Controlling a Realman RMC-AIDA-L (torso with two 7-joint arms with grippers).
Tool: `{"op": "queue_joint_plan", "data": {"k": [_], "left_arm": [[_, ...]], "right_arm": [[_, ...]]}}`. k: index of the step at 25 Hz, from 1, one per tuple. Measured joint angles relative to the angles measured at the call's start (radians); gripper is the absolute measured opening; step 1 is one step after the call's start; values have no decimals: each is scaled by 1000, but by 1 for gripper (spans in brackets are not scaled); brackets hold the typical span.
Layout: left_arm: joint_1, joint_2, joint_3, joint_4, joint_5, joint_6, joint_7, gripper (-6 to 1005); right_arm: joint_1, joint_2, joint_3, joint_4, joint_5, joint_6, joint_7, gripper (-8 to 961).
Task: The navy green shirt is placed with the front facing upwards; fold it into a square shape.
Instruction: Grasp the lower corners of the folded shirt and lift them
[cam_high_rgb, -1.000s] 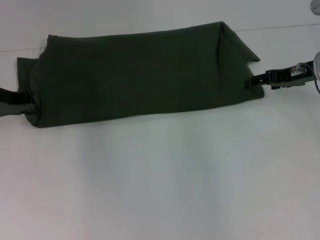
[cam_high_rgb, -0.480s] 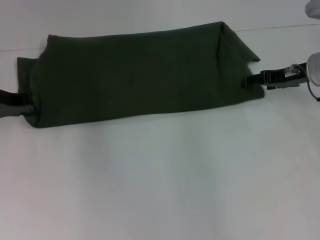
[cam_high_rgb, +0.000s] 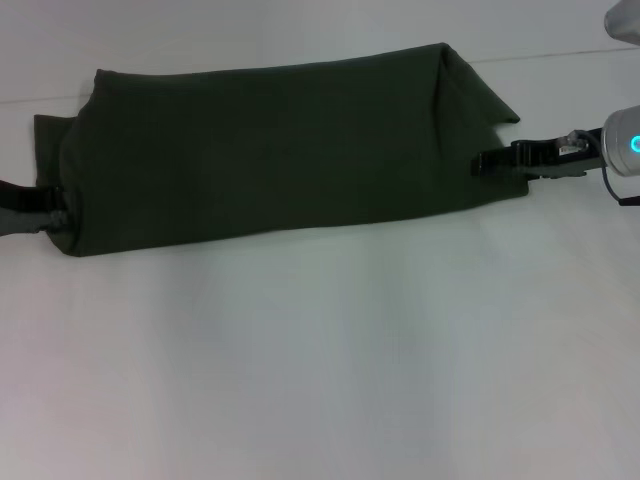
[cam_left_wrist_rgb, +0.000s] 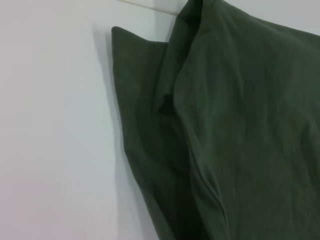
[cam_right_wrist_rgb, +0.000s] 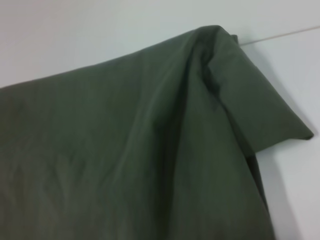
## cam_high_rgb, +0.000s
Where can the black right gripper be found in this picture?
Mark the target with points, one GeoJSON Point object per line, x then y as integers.
{"type": "Point", "coordinates": [560, 157]}

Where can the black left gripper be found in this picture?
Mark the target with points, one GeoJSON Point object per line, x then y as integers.
{"type": "Point", "coordinates": [20, 210]}

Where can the dark green FREE T-shirt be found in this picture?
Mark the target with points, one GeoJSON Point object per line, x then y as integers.
{"type": "Point", "coordinates": [275, 160]}

